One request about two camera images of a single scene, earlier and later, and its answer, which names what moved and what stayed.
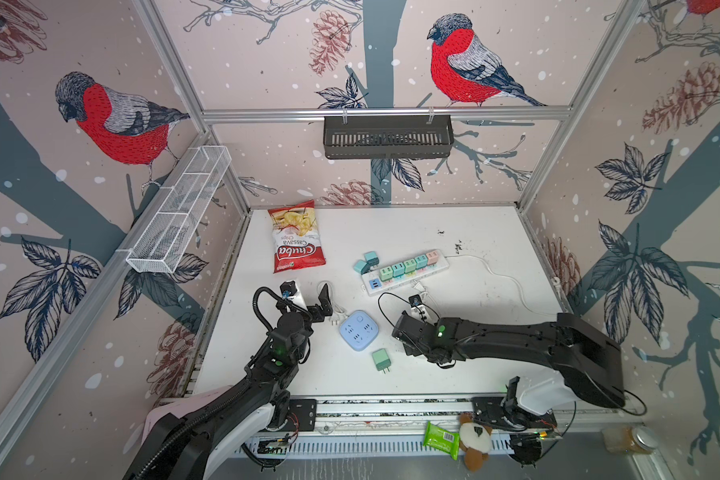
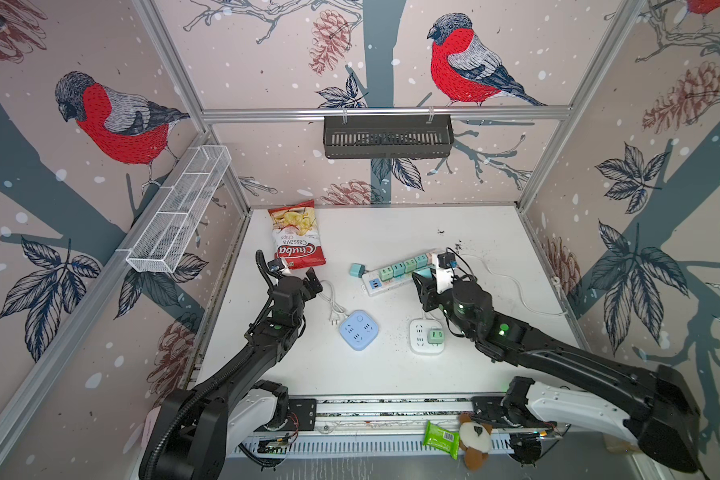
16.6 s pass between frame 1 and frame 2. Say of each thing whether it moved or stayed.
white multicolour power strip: stayed
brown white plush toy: stayed
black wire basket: stayed
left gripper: moved
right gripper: moved
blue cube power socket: stayed
